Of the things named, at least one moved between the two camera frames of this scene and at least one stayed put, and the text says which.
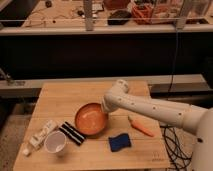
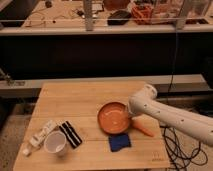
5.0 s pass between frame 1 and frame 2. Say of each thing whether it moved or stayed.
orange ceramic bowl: moved
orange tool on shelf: stayed
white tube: stayed
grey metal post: stayed
